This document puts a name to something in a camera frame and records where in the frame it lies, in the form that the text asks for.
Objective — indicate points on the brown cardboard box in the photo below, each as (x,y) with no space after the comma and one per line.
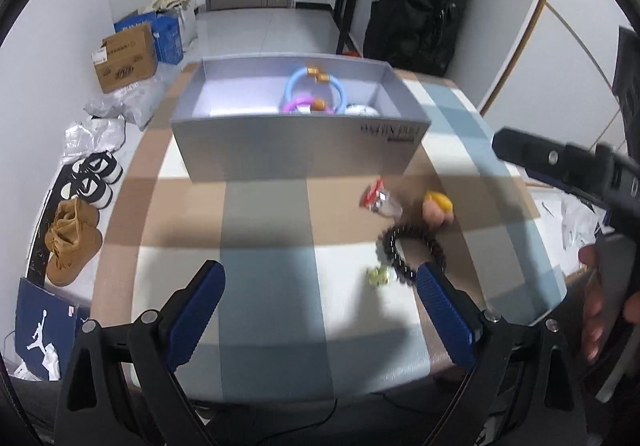
(125,60)

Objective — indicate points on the blue cardboard box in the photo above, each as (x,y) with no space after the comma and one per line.
(167,40)

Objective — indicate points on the black and white sneaker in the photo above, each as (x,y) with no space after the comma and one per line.
(97,168)
(85,191)

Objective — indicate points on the person's right hand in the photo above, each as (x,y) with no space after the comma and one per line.
(592,316)

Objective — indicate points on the small green trinket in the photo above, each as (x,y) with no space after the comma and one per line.
(380,276)

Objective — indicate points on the grey plastic bag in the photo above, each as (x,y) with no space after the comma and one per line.
(130,100)

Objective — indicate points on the clear plastic wrapping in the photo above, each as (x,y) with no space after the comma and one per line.
(92,138)

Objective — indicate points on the white plastic bag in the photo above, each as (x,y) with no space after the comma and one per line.
(189,25)

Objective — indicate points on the white crumpled plastic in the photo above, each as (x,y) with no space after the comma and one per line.
(575,221)

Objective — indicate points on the blue Jordan shoe box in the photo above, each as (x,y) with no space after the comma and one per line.
(45,326)

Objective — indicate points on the grey cardboard box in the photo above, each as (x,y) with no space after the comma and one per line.
(300,150)

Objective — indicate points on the black backpack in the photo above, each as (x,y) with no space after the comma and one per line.
(420,5)

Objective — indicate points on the brown suede boot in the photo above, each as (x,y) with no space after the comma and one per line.
(70,256)
(77,216)

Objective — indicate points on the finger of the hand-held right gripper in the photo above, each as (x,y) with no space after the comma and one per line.
(540,155)

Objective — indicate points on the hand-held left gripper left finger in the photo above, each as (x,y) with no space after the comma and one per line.
(195,316)

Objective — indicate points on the checked tablecloth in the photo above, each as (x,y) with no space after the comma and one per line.
(270,226)

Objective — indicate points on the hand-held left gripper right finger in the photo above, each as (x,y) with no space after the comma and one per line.
(445,316)

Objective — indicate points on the red clear plastic packet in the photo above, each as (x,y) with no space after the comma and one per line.
(375,198)

